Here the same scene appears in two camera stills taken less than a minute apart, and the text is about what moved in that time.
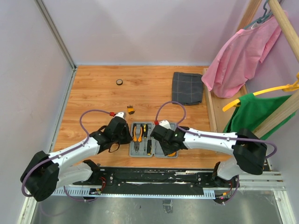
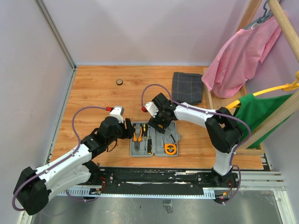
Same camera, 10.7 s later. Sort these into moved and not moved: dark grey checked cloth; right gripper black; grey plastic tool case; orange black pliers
Moved: right gripper black
Not moved: grey plastic tool case; orange black pliers; dark grey checked cloth
